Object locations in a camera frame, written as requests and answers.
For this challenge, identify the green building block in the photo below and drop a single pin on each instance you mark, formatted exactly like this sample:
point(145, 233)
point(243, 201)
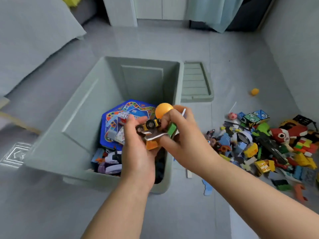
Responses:
point(172, 130)

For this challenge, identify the light blue curtain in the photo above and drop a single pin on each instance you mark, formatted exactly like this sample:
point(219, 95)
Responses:
point(214, 11)

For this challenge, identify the white cabinet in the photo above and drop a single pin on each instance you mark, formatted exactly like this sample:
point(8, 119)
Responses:
point(139, 9)

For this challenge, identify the grey sofa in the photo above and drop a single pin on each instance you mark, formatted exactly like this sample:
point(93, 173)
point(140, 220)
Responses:
point(32, 39)

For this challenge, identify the pile of mixed toys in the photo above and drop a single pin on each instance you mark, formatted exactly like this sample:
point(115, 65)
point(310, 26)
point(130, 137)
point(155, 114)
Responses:
point(269, 151)

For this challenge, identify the orange toy piece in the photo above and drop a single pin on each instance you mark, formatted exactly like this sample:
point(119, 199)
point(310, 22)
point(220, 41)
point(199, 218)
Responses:
point(300, 192)

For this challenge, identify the heap of toys in bin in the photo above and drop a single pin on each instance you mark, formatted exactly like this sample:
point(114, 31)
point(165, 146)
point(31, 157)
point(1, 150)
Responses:
point(109, 161)

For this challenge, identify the green plastic bin lid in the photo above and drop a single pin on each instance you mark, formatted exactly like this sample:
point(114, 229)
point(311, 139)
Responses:
point(195, 82)

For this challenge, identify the orange building block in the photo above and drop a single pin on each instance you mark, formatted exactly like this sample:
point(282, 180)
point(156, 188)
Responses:
point(152, 145)

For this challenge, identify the person's left hand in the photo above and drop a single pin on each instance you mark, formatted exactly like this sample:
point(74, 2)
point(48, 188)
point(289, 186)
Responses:
point(137, 164)

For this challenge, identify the person's right hand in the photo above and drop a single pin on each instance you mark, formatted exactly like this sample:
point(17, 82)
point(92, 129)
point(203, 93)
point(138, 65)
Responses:
point(192, 144)

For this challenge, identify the blue puzzle piece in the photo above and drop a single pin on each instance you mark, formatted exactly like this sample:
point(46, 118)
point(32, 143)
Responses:
point(207, 187)

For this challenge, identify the patterned folding cube toy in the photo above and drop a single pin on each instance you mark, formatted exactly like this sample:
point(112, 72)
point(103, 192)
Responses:
point(256, 116)

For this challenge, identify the orange plastic ball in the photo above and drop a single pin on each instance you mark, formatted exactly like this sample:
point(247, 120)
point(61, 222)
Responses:
point(163, 109)

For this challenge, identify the yellow toy car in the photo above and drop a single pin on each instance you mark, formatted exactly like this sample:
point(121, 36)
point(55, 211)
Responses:
point(150, 124)

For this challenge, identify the small white block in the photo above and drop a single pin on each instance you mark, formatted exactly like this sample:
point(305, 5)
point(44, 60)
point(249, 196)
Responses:
point(189, 173)

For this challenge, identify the yellow cloth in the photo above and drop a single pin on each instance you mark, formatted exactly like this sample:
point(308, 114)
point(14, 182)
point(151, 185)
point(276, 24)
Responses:
point(71, 1)

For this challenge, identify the small orange ball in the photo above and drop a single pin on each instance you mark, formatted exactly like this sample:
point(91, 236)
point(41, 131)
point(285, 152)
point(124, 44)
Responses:
point(255, 91)

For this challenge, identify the red bird toy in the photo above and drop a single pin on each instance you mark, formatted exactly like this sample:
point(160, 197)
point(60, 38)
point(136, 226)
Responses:
point(286, 134)

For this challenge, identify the thin white stick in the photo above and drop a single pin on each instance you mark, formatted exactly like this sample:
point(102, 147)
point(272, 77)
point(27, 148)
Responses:
point(232, 107)

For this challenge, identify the green plastic storage bin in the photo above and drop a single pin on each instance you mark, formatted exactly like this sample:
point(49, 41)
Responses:
point(87, 121)

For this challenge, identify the person's right thumb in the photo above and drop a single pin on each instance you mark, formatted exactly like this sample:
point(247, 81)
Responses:
point(172, 148)

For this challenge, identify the person's left thumb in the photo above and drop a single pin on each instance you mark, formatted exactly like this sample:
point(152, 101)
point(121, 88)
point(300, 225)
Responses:
point(129, 129)

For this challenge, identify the person's left forearm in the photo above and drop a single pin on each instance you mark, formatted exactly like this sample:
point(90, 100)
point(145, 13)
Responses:
point(119, 211)

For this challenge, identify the person's right forearm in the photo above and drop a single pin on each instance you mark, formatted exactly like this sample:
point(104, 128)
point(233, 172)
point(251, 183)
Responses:
point(256, 199)

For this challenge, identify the black furniture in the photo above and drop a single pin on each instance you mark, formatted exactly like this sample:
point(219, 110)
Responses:
point(251, 14)

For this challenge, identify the pink patterned ball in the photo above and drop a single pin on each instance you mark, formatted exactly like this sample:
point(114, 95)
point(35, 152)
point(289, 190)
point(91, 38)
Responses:
point(232, 116)

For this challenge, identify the blue hexagonal game board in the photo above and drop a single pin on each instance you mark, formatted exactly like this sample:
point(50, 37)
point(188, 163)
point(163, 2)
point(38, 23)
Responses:
point(114, 124)

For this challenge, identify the grey white toy piece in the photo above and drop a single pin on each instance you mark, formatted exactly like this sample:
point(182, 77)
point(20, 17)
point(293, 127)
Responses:
point(155, 135)

